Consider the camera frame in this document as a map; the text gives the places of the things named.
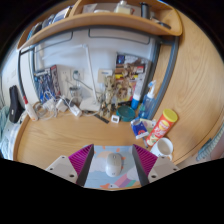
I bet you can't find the white wall socket plate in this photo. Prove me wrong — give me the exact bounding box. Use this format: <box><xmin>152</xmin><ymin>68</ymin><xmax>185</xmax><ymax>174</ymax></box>
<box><xmin>97</xmin><ymin>68</ymin><xmax>114</xmax><ymax>83</ymax></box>

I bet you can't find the wooden shelf with books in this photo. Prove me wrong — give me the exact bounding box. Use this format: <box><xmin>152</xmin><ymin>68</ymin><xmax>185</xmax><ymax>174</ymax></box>
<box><xmin>16</xmin><ymin>6</ymin><xmax>76</xmax><ymax>51</ymax></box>

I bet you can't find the wooden wall shelf unit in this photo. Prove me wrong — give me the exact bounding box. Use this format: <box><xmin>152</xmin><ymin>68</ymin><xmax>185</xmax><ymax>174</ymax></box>
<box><xmin>69</xmin><ymin>0</ymin><xmax>184</xmax><ymax>37</ymax></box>

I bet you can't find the pastel cloud print mouse pad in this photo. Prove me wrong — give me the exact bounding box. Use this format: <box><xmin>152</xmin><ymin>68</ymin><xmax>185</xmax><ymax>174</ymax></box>
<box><xmin>83</xmin><ymin>144</ymin><xmax>143</xmax><ymax>190</ymax></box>

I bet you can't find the blue tissue pack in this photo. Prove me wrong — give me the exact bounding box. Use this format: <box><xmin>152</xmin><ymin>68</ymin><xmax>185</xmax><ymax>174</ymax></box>
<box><xmin>129</xmin><ymin>117</ymin><xmax>150</xmax><ymax>140</ymax></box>

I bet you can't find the red chips can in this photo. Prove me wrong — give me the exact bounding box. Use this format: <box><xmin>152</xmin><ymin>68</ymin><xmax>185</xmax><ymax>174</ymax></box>
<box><xmin>145</xmin><ymin>108</ymin><xmax>179</xmax><ymax>148</ymax></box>

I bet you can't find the grey computer mouse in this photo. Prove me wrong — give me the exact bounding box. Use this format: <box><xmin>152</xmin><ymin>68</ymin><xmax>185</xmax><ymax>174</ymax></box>
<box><xmin>104</xmin><ymin>152</ymin><xmax>124</xmax><ymax>178</ymax></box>

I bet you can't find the black bag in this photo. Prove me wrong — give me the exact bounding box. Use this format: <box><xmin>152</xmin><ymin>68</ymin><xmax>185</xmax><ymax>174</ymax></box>
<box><xmin>8</xmin><ymin>85</ymin><xmax>26</xmax><ymax>124</ymax></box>

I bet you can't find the brown tree-like figure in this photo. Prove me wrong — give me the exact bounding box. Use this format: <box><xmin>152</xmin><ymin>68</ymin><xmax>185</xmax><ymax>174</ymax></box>
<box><xmin>99</xmin><ymin>74</ymin><xmax>118</xmax><ymax>119</ymax></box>

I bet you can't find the small white square clock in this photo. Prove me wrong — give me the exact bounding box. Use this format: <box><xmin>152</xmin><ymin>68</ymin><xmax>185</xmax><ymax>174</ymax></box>
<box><xmin>110</xmin><ymin>114</ymin><xmax>121</xmax><ymax>124</ymax></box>

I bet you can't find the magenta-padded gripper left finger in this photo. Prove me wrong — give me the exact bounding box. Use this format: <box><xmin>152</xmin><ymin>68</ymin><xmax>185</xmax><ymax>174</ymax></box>
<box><xmin>44</xmin><ymin>143</ymin><xmax>95</xmax><ymax>187</ymax></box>

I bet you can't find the white blue tube bottle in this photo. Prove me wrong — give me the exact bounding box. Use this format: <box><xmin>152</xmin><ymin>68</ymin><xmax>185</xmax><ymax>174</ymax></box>
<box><xmin>130</xmin><ymin>73</ymin><xmax>147</xmax><ymax>111</ymax></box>

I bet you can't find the blue robot model kit box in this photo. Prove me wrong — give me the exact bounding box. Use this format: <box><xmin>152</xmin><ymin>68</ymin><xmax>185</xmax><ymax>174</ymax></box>
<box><xmin>33</xmin><ymin>64</ymin><xmax>62</xmax><ymax>104</ymax></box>

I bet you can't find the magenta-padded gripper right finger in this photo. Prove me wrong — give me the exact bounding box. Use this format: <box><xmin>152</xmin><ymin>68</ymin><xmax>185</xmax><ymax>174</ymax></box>
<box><xmin>131</xmin><ymin>143</ymin><xmax>180</xmax><ymax>187</ymax></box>

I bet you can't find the teal round tin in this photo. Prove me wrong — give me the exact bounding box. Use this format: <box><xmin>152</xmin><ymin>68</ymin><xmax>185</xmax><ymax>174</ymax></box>
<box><xmin>116</xmin><ymin>105</ymin><xmax>137</xmax><ymax>123</ymax></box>

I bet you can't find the clear blue pump bottle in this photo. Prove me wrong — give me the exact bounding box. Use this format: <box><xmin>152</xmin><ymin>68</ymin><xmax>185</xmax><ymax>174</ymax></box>
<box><xmin>138</xmin><ymin>79</ymin><xmax>158</xmax><ymax>120</ymax></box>

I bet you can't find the white power strip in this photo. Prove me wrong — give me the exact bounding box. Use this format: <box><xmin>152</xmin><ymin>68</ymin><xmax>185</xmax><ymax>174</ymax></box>
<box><xmin>63</xmin><ymin>96</ymin><xmax>83</xmax><ymax>118</ymax></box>

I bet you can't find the white mug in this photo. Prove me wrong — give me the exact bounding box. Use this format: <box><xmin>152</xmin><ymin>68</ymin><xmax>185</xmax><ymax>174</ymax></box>
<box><xmin>149</xmin><ymin>137</ymin><xmax>175</xmax><ymax>162</ymax></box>

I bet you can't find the bed with checked sheet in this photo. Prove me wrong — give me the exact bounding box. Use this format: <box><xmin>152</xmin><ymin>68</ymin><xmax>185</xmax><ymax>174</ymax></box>
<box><xmin>0</xmin><ymin>106</ymin><xmax>24</xmax><ymax>158</ymax></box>

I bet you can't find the white red-capped pump bottle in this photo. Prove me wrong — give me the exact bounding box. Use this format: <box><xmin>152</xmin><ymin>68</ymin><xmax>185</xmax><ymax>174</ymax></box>
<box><xmin>22</xmin><ymin>95</ymin><xmax>39</xmax><ymax>122</ymax></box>

